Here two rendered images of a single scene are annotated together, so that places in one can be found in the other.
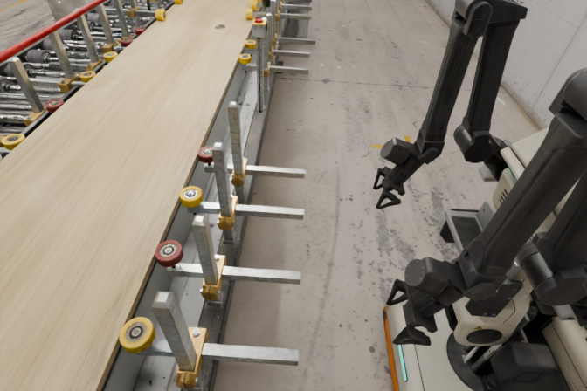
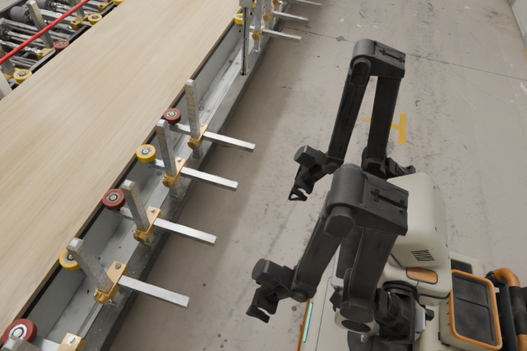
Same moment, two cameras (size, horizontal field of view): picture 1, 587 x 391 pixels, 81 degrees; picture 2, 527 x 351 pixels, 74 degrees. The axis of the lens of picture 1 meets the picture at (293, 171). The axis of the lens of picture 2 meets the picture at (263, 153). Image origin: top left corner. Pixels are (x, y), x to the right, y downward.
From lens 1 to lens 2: 42 cm
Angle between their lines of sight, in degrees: 11
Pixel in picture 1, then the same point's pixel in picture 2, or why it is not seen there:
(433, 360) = (333, 332)
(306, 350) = (237, 294)
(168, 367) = not seen: hidden behind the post
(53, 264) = (28, 189)
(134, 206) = (98, 153)
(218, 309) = (149, 249)
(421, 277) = (258, 273)
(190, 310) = (132, 244)
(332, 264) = (284, 227)
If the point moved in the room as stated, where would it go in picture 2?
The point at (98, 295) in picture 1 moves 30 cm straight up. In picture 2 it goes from (53, 222) to (15, 171)
